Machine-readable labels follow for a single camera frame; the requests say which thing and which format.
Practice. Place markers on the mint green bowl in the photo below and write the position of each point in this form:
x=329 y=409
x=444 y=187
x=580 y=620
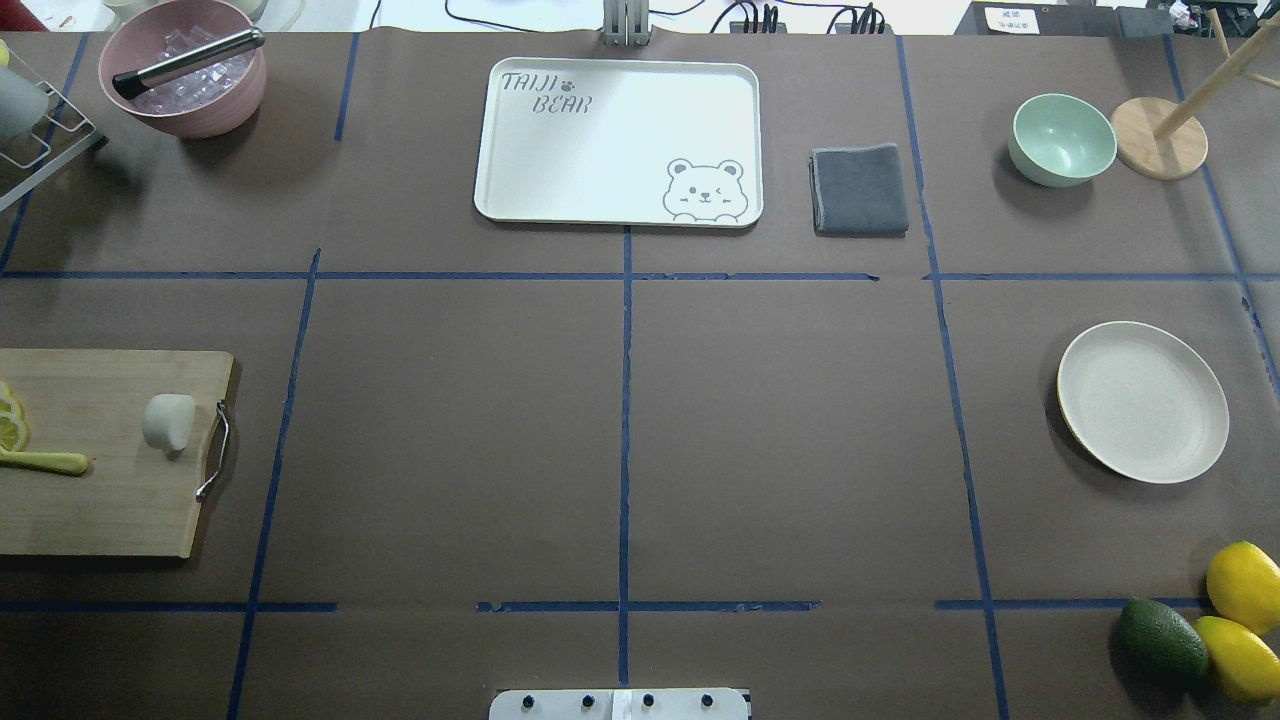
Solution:
x=1060 y=141

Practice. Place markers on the wire cup rack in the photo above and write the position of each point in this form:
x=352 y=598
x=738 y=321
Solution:
x=42 y=130

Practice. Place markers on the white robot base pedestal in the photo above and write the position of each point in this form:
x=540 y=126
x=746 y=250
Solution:
x=623 y=703

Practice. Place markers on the white bear print tray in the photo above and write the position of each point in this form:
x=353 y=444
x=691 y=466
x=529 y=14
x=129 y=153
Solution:
x=626 y=142

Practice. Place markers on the yellow lemon lower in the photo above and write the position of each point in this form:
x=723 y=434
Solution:
x=1243 y=666

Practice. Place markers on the folded grey cloth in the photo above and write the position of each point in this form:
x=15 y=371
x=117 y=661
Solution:
x=858 y=191

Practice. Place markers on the pink bowl with ice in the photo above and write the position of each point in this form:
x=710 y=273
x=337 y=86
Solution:
x=203 y=103

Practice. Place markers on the aluminium frame post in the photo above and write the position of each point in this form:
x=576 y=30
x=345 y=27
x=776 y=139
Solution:
x=626 y=23

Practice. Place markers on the wooden cutting board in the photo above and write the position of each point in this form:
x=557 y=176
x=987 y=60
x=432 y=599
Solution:
x=134 y=500

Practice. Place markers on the green avocado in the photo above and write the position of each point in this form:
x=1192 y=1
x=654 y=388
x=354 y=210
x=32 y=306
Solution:
x=1161 y=644

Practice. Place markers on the beige round plate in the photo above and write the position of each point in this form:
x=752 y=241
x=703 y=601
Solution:
x=1142 y=402

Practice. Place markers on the yellow lemon upper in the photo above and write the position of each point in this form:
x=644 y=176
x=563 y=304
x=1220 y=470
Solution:
x=1242 y=582

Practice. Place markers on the yellow lemon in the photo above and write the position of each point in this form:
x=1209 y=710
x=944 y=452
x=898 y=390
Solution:
x=1242 y=582
x=1243 y=666

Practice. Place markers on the white steamed bun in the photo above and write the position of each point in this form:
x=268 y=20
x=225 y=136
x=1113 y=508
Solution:
x=168 y=421

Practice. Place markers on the lemon slices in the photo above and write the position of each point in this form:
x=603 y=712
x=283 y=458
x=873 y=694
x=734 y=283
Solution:
x=14 y=426

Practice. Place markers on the steel black tongs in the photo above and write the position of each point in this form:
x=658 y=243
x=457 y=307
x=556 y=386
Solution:
x=134 y=83

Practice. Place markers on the wooden mug tree stand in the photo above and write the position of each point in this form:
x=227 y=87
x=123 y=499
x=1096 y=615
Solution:
x=1165 y=140

